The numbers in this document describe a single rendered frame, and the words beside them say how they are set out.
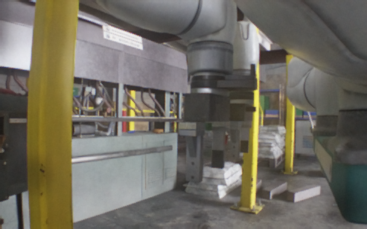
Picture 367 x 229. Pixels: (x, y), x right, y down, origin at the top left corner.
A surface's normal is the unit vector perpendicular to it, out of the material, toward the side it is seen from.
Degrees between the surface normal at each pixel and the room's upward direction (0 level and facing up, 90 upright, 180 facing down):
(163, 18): 145
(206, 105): 90
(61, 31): 90
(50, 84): 90
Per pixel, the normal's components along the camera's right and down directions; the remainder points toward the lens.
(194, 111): -0.43, -0.02
